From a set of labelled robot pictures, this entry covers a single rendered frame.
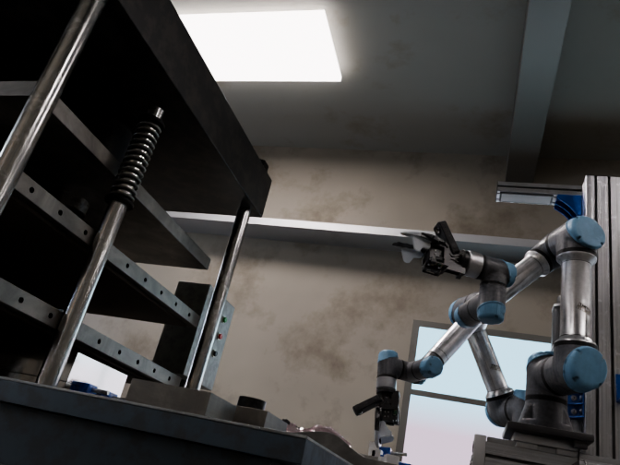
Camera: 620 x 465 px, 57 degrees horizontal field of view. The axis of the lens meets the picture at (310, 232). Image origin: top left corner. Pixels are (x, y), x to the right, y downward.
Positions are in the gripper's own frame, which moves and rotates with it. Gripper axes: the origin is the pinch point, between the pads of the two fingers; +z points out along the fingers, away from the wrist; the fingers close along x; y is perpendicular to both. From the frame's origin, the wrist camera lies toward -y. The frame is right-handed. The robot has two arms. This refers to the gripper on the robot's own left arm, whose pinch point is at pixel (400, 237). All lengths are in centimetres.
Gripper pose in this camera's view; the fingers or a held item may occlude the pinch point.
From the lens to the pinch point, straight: 167.9
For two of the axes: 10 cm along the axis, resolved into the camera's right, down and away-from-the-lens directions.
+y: -1.7, 8.2, -5.4
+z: -9.6, -2.7, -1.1
